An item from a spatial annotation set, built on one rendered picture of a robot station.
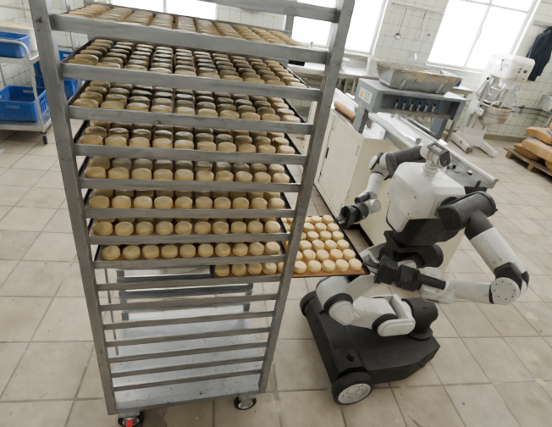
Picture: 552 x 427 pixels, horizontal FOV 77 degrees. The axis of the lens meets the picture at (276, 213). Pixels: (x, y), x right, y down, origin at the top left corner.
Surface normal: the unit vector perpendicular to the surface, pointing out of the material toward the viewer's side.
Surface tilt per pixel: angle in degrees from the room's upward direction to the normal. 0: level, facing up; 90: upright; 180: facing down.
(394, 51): 90
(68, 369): 0
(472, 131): 90
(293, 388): 0
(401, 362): 0
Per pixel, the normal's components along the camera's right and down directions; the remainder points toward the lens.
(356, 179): 0.20, 0.55
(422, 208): -0.52, 0.31
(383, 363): 0.15, -0.84
